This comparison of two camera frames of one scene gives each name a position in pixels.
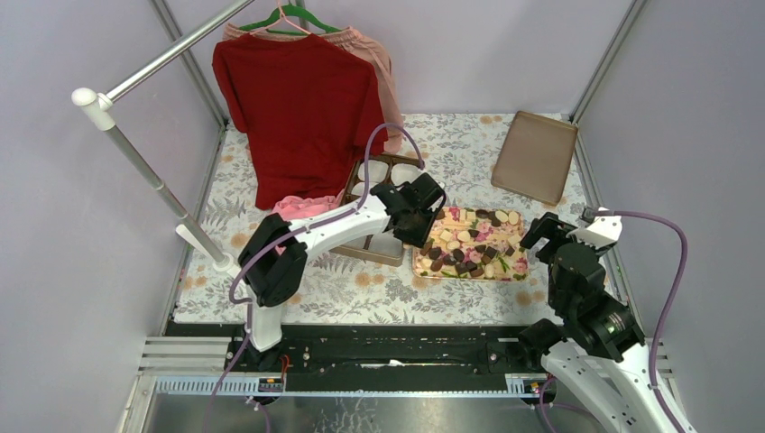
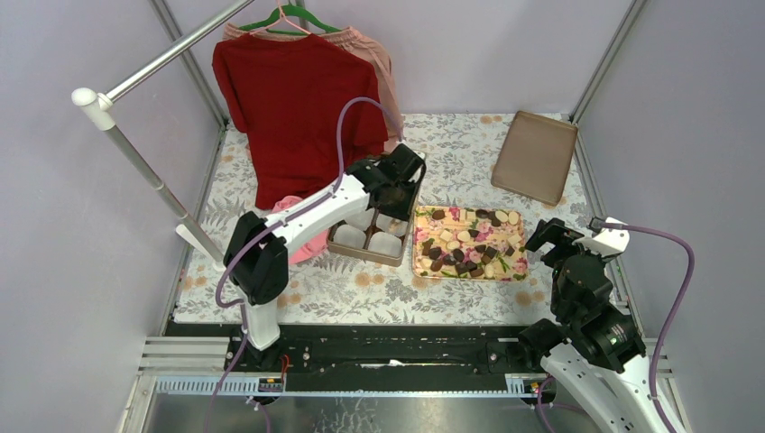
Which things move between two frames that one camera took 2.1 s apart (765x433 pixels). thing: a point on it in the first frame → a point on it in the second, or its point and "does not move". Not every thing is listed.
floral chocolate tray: x=474 y=243 does not move
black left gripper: x=416 y=237 → x=400 y=211
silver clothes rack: x=100 y=111 does not move
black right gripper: x=545 y=227 does not move
